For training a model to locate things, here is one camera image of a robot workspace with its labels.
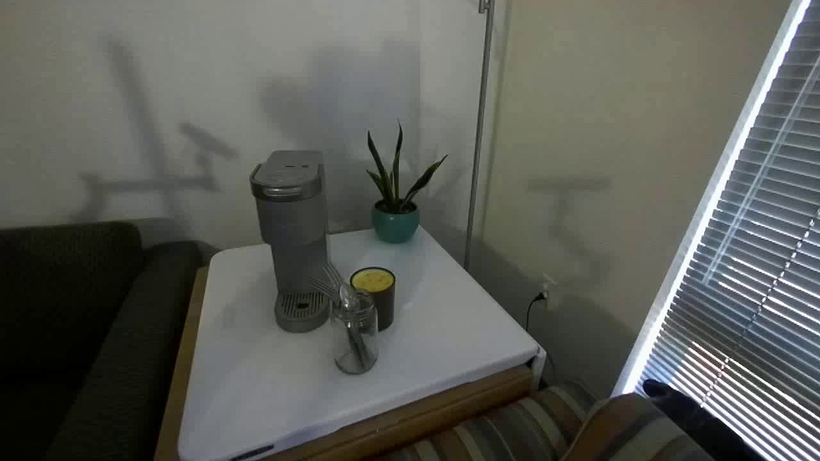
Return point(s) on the clear glass jar with utensils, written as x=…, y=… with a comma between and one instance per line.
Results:
x=355, y=335

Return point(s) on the thin metal lamp pole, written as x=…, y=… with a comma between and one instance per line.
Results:
x=477, y=135

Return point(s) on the white wall outlet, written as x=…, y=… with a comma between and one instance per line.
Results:
x=547, y=281

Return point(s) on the dark candle jar yellow wax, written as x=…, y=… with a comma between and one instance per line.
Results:
x=376, y=290

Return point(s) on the grey pod coffee maker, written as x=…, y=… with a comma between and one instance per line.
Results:
x=295, y=239

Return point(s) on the striped fabric armchair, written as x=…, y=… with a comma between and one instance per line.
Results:
x=529, y=425

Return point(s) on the white window blinds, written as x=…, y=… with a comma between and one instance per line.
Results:
x=752, y=281

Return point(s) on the white plastic board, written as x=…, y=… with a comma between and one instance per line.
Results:
x=272, y=375

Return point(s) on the black cloth on armchair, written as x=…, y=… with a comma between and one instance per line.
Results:
x=693, y=418

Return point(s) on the snake plant in teal pot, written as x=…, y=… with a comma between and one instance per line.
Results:
x=395, y=220

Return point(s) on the wooden side table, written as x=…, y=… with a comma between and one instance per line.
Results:
x=426, y=413

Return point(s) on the dark grey sofa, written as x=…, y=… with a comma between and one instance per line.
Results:
x=67, y=340

